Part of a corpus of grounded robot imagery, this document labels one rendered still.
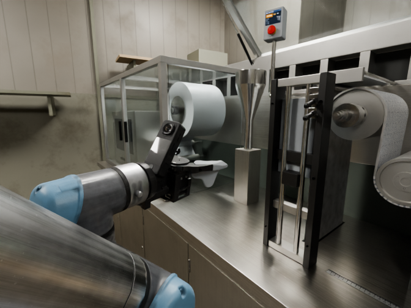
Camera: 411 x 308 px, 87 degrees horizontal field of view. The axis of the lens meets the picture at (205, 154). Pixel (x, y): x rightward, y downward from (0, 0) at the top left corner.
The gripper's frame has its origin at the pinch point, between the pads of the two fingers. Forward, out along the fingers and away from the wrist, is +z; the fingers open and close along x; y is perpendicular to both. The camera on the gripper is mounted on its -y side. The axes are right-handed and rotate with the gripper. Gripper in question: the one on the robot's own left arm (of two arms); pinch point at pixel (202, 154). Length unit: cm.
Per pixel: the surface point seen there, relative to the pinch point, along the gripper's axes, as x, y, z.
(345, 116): 27.5, -13.5, 21.5
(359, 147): 34, -1, 63
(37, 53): -293, -40, 67
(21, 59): -298, -31, 53
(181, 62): -45, -29, 40
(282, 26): 1, -41, 40
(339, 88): 23, -22, 42
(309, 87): 17.8, -19.6, 20.1
